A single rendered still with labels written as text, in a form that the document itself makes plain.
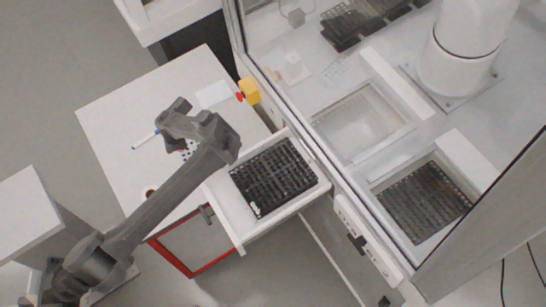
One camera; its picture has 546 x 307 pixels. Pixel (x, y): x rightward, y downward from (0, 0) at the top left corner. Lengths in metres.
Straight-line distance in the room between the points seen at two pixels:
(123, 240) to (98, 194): 1.62
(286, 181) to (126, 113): 0.72
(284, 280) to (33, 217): 1.12
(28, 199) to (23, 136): 1.24
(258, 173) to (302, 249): 0.91
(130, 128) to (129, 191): 0.26
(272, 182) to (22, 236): 0.87
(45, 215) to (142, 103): 0.53
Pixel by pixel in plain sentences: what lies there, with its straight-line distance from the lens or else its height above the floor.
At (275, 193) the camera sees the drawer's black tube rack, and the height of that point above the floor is 0.90.
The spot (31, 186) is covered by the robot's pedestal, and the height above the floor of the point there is 0.76.
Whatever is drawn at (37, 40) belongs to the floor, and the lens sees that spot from 3.42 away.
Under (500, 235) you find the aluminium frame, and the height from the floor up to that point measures 1.48.
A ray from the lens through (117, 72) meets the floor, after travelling 2.99.
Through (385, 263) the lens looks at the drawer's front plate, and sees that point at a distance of 1.28.
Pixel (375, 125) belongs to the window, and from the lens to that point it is 0.92.
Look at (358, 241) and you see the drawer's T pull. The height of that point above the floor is 0.91.
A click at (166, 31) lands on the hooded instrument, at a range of 1.90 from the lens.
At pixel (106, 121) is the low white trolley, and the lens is 1.82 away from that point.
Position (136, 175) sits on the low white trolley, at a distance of 1.66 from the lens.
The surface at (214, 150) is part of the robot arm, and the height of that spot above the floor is 1.36.
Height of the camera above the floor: 2.16
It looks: 63 degrees down
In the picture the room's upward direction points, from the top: 11 degrees counter-clockwise
